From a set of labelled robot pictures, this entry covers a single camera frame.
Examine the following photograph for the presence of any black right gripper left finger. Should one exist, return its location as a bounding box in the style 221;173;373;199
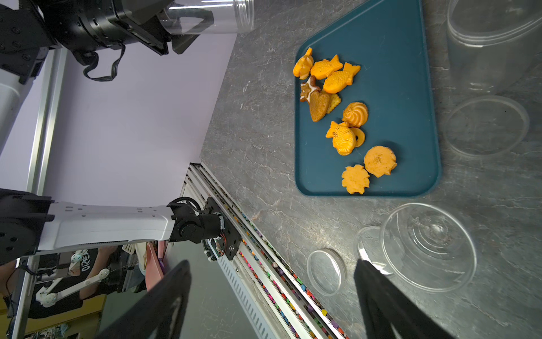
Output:
97;260;192;339

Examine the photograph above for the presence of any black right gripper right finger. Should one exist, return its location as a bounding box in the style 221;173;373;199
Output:
354;259;452;338

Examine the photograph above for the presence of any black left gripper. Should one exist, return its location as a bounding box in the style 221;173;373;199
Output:
84;1;215;55

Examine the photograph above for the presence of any clear cookie jar front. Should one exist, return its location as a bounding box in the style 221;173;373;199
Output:
158;0;255;35

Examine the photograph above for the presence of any clear cookie jar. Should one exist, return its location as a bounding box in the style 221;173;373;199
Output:
380;203;478;293
158;0;255;35
447;0;541;94

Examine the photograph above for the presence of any clear jar lid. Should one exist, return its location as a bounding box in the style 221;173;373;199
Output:
306;248;346;297
356;226;393;275
443;95;530;158

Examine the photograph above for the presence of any clear cookie jar back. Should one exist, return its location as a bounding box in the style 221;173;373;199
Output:
380;203;478;293

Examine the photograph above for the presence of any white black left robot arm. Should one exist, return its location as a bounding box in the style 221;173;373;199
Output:
1;1;255;264

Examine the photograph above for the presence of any orange curved end cookie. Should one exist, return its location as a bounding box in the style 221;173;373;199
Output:
292;47;314;80

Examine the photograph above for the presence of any orange flower shaped cookie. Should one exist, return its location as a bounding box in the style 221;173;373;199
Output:
342;165;370;195

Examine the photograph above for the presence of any brown iced star cookie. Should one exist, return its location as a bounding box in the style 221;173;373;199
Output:
300;76;320;103

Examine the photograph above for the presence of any orange round scalloped cookie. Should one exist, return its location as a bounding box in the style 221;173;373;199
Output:
364;145;397;178

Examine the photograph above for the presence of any orange heart shaped cookie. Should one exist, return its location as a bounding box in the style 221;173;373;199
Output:
309;91;342;122

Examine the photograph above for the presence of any orange pretzel shaped cookie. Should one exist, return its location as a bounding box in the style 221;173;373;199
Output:
350;127;366;148

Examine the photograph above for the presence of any orange fish shaped cookie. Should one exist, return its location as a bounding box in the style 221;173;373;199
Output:
325;121;356;156

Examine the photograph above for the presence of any teal plastic tray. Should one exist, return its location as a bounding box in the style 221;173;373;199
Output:
294;0;442;198

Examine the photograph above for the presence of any orange swirl shaped cookie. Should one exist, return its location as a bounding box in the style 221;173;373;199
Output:
342;102;368;128

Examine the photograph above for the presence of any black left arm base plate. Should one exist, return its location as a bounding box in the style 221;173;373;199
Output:
203;198;242;261

